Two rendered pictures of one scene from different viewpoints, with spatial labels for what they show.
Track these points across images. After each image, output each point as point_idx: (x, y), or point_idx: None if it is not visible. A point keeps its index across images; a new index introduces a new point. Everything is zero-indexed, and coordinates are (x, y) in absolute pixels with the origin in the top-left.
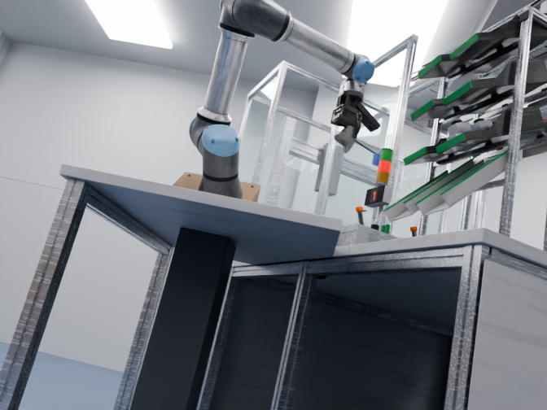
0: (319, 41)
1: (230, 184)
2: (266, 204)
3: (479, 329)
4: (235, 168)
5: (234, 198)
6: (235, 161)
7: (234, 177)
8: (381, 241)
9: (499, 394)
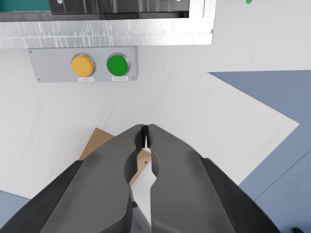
0: None
1: (133, 197)
2: (258, 164)
3: None
4: (140, 214)
5: (243, 179)
6: (146, 223)
7: (133, 203)
8: (294, 70)
9: None
